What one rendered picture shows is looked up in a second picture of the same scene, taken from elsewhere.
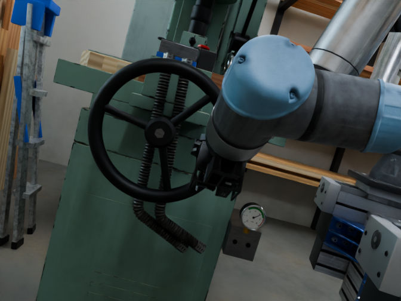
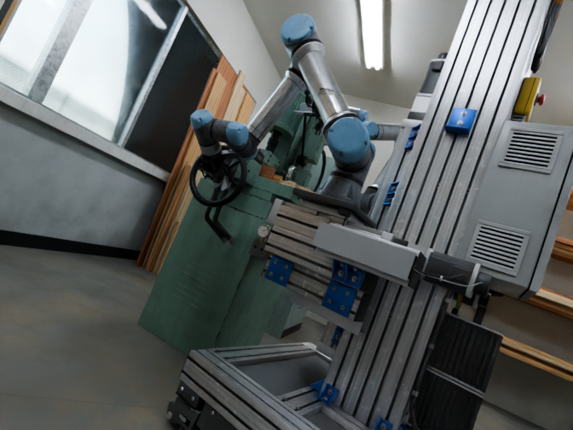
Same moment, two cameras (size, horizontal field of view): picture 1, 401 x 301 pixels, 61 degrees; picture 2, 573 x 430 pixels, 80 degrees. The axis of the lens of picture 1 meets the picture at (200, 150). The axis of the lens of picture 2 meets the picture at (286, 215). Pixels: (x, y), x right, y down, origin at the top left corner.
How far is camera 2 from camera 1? 1.06 m
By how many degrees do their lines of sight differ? 28
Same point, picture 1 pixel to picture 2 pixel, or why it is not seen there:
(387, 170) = not seen: hidden behind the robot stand
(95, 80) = not seen: hidden behind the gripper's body
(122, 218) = (206, 232)
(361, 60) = (258, 126)
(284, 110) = (199, 124)
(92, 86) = not seen: hidden behind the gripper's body
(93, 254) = (189, 251)
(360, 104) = (222, 124)
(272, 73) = (197, 115)
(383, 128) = (228, 131)
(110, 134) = (210, 189)
